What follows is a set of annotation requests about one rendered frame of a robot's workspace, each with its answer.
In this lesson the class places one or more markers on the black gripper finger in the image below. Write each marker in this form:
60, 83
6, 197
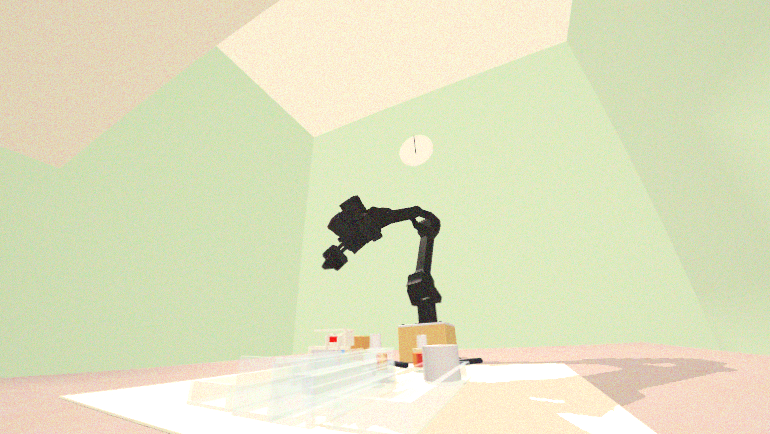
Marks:
360, 235
331, 261

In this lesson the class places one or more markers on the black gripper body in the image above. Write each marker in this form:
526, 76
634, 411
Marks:
373, 226

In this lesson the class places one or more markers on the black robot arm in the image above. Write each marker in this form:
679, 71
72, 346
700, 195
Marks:
420, 284

